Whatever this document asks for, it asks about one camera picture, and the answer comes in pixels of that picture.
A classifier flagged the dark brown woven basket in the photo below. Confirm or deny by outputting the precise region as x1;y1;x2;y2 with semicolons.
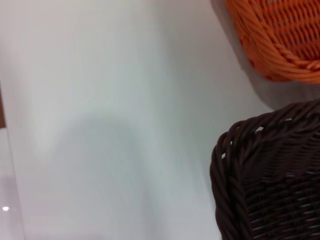
209;98;320;240

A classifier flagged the orange woven basket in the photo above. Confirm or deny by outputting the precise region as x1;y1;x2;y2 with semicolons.
225;0;320;84

